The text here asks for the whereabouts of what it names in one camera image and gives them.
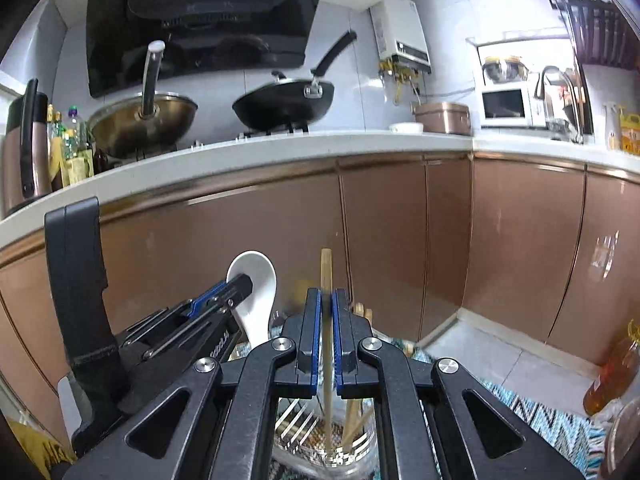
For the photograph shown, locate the steel kitchen faucet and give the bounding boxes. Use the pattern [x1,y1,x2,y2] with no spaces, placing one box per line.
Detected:
[534,66,584,144]

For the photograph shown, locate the clear utensil holder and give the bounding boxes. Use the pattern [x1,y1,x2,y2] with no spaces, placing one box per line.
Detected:
[269,310,382,480]

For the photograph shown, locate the white spray bottle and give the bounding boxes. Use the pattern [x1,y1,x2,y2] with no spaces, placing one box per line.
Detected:
[604,102,624,151]

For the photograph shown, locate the brown base cabinets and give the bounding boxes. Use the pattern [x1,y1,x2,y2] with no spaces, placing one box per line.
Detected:
[0,152,640,442]

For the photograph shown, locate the white microwave oven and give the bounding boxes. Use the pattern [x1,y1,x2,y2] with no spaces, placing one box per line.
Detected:
[481,85,534,129]

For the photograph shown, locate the yellow cloth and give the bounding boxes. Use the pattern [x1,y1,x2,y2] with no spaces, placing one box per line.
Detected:
[10,417,77,480]

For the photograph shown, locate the black range hood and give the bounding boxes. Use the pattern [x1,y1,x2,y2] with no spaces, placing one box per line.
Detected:
[86,0,332,99]

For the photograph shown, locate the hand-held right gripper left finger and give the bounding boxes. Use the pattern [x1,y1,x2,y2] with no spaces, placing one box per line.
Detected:
[62,287,323,480]

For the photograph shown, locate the black wok with lid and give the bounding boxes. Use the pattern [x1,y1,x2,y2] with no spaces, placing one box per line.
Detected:
[232,30,359,131]

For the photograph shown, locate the zigzag patterned cloth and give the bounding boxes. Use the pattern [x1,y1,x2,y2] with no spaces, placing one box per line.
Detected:
[390,337,609,480]

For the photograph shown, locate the white water heater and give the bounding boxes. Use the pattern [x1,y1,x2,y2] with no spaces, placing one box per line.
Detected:
[369,0,432,77]

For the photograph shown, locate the brown rice cooker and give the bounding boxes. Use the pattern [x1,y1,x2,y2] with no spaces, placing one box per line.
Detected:
[412,101,474,136]

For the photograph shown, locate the gold wok with glass lid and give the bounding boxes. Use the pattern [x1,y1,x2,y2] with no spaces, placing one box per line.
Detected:
[89,41,199,159]

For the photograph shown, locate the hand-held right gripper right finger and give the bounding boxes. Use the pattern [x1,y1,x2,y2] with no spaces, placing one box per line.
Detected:
[331,287,586,480]

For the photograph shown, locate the amber oil bottle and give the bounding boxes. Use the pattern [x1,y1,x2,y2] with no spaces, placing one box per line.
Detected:
[582,320,640,417]

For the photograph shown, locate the wooden chopstick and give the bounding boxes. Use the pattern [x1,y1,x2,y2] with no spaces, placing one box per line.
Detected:
[320,248,335,457]

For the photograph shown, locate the steel pot with glass lid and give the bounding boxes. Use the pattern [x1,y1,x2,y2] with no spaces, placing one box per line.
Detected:
[482,56,529,84]

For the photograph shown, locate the black gas stove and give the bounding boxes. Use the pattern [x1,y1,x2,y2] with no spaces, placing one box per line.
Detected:
[185,124,312,152]

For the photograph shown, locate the brown and black electric kettle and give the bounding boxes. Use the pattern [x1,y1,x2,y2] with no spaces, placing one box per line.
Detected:
[0,78,54,217]

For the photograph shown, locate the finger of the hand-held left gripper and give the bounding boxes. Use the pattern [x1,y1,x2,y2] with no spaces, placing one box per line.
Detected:
[144,273,254,362]
[120,282,227,346]

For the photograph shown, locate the white ceramic spoon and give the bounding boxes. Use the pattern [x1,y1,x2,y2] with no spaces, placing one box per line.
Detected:
[226,251,279,349]

